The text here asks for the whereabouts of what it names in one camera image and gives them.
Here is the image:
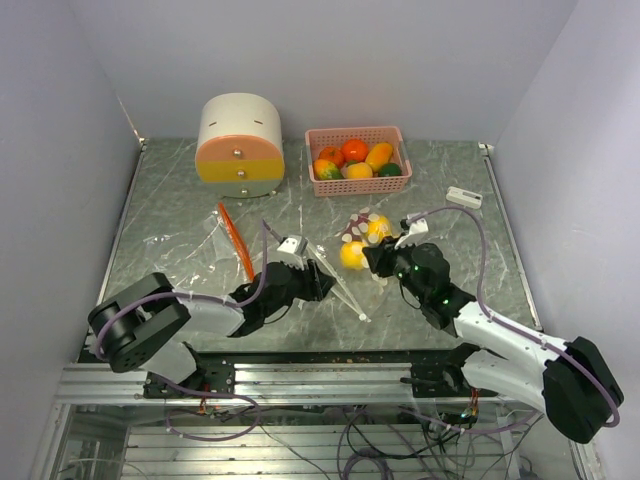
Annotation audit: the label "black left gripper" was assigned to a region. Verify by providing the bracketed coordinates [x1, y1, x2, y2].
[263, 257, 338, 317]

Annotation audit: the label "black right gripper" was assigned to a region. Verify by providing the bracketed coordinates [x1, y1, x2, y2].
[362, 233, 429, 304]

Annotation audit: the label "fake yellow lemon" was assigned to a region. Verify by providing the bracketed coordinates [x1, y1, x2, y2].
[339, 241, 369, 271]

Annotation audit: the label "clear white-slider zip bag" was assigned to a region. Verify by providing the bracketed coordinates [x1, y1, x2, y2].
[302, 207, 397, 323]

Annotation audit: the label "fake dark green avocado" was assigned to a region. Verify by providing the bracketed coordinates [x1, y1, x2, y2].
[378, 162, 403, 177]

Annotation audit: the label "fake yellow peach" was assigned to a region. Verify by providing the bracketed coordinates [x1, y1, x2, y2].
[345, 162, 374, 180]

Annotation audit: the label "fake yellow orange mango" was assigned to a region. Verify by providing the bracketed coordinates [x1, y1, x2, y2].
[365, 142, 394, 172]

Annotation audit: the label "fake green orange mango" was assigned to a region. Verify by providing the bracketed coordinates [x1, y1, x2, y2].
[313, 159, 343, 181]

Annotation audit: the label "fake red orange tomato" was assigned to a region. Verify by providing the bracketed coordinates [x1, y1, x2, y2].
[318, 146, 345, 169]

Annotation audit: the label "clear red-zip bag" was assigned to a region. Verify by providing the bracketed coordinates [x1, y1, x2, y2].
[143, 206, 248, 294]

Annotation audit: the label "fake purple onion slice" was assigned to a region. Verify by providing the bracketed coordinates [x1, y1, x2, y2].
[340, 215, 367, 243]

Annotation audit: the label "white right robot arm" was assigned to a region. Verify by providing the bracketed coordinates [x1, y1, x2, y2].
[363, 237, 624, 444]

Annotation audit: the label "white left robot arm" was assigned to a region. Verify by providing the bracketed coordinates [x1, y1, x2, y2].
[88, 260, 336, 397]

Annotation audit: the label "fake yellow bell pepper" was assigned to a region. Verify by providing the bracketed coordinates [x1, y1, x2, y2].
[365, 214, 393, 245]

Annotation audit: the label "white plastic clip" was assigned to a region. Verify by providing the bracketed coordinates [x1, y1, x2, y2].
[445, 186, 483, 210]

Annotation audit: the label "pink perforated plastic basket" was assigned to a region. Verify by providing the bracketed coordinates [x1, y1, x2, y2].
[305, 126, 412, 197]

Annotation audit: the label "round pastel mini drawer cabinet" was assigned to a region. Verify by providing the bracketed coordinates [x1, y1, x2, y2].
[195, 93, 285, 198]

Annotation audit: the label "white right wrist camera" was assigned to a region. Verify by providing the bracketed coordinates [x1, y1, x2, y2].
[395, 214, 429, 249]

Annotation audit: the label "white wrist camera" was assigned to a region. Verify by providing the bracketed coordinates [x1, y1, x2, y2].
[276, 235, 308, 270]
[395, 214, 429, 249]

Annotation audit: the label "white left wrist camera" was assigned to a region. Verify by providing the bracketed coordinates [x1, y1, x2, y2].
[276, 235, 308, 270]

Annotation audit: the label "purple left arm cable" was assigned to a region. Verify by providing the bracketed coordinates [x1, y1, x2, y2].
[94, 219, 286, 441]

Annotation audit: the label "tangled floor cables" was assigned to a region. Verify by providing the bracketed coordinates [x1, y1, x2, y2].
[164, 389, 541, 480]

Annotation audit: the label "aluminium rail frame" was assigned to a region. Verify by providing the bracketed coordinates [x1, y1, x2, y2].
[43, 352, 601, 479]

